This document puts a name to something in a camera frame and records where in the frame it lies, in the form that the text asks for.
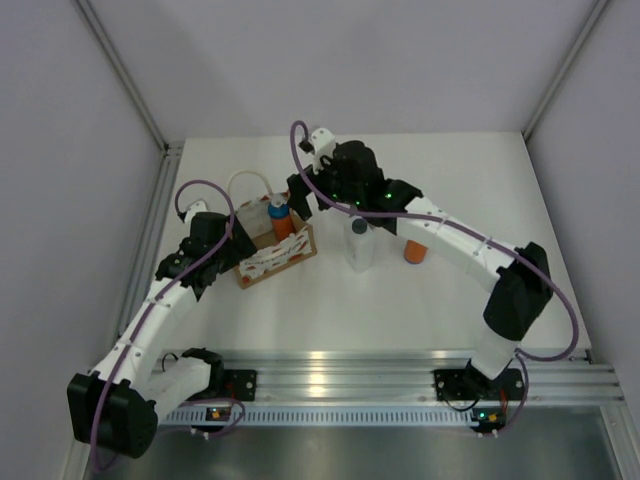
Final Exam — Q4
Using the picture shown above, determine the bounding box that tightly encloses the right aluminium corner post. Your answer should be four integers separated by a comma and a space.
521, 0, 615, 143

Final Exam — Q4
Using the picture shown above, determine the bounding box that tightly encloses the aluminium corner post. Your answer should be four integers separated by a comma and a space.
521, 0, 615, 143
71, 0, 168, 153

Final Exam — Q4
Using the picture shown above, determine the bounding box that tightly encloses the burlap watermelon canvas bag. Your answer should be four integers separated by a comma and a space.
226, 169, 317, 290

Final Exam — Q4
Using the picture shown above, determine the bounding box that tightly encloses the white bottle grey cap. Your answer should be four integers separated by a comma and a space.
345, 216, 375, 273

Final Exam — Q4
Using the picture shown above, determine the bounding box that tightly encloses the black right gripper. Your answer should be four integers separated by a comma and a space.
287, 153, 363, 224

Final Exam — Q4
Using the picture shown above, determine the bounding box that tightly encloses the blue orange pump bottle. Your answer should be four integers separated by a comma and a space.
267, 195, 295, 242
404, 240, 428, 265

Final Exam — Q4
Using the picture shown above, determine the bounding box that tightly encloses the left aluminium corner post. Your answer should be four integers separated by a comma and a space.
71, 0, 168, 153

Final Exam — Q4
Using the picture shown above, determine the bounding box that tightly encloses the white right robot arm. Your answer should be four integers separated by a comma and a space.
287, 139, 554, 398

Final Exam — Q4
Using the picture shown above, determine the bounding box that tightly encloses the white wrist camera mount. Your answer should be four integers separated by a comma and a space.
298, 127, 337, 174
178, 199, 209, 225

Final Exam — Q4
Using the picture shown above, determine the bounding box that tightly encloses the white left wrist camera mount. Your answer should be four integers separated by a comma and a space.
178, 199, 209, 225

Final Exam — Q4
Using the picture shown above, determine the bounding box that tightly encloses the aluminium rail base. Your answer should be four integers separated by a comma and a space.
74, 347, 626, 441

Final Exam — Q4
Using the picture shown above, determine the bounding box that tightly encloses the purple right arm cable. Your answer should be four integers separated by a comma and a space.
290, 119, 584, 436

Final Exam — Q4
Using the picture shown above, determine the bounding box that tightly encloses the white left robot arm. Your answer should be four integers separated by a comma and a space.
67, 211, 257, 458

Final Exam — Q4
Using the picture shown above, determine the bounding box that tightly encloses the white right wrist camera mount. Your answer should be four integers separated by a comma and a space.
298, 127, 337, 174

